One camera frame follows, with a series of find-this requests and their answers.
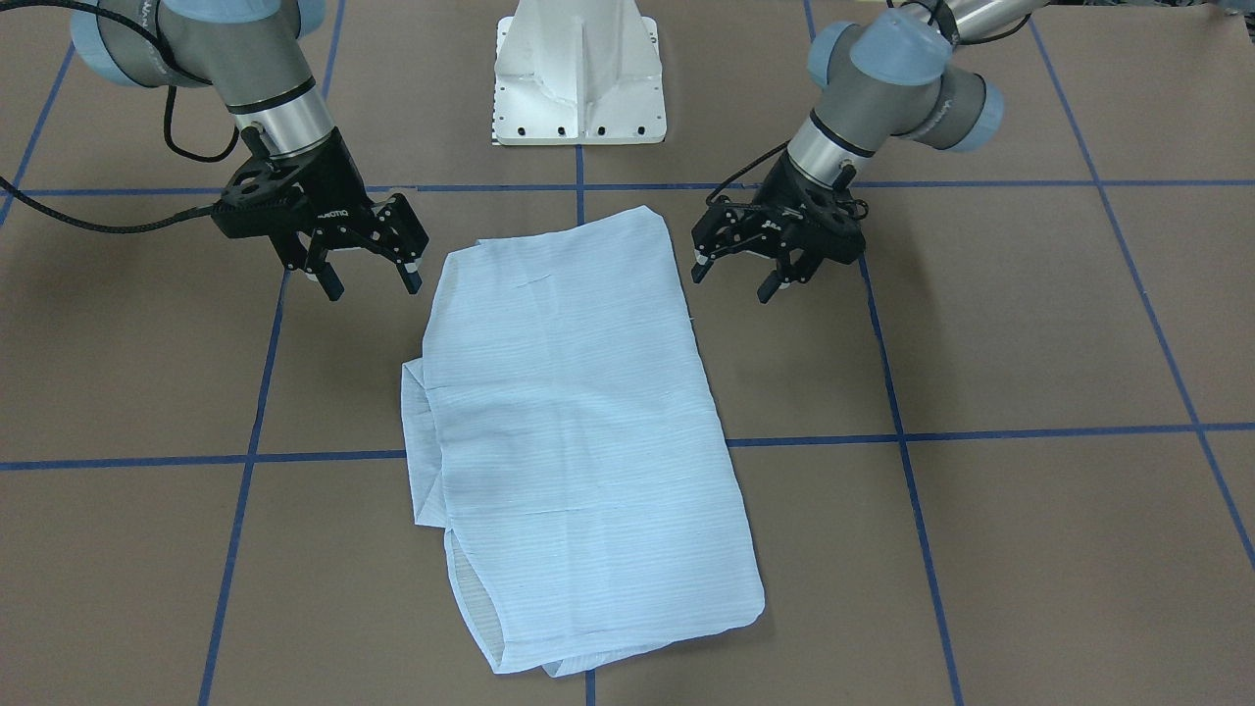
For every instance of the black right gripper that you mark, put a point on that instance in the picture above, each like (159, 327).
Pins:
(329, 186)

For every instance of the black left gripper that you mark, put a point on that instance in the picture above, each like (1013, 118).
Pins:
(781, 194)

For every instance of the light blue striped shirt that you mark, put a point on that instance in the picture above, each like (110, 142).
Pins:
(560, 431)

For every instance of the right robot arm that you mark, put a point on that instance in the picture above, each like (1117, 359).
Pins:
(248, 51)

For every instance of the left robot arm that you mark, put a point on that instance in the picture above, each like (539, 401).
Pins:
(890, 78)

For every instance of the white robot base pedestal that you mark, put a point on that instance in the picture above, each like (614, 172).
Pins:
(578, 73)

